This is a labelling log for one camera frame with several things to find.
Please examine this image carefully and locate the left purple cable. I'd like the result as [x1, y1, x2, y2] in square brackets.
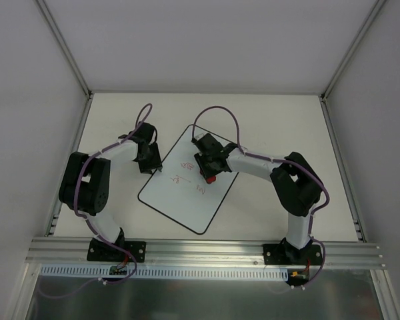
[36, 102, 153, 299]

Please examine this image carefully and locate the left aluminium frame post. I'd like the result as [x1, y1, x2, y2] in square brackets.
[34, 0, 91, 99]

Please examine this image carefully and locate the white whiteboard black rim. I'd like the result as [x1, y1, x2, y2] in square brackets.
[138, 125, 237, 235]

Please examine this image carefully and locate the purple cable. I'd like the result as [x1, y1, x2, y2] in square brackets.
[190, 105, 331, 293]
[36, 102, 153, 299]

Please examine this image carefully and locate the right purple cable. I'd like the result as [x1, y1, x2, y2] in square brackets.
[190, 105, 331, 293]

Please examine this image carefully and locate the right aluminium frame post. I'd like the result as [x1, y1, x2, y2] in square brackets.
[321, 0, 387, 101]

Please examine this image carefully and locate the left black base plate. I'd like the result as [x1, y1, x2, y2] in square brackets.
[87, 239, 146, 263]

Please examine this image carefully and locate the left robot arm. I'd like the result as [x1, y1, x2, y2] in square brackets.
[59, 123, 163, 261]

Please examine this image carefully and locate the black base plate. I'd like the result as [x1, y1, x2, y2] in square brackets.
[87, 239, 146, 263]
[262, 243, 323, 266]

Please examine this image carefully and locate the red whiteboard eraser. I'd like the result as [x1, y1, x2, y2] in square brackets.
[206, 176, 216, 184]

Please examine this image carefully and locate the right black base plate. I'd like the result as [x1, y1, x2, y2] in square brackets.
[262, 243, 323, 266]

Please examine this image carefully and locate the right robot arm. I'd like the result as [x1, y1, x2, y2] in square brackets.
[191, 133, 329, 265]

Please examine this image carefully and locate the white slotted cable duct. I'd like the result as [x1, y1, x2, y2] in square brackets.
[39, 264, 289, 282]

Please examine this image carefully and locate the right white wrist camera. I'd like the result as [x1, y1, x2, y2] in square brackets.
[191, 133, 205, 143]

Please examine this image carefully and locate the aluminium frame post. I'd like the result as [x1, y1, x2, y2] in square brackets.
[34, 0, 91, 99]
[321, 0, 387, 101]

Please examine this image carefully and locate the aluminium mounting rail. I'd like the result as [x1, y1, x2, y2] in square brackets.
[25, 237, 387, 269]

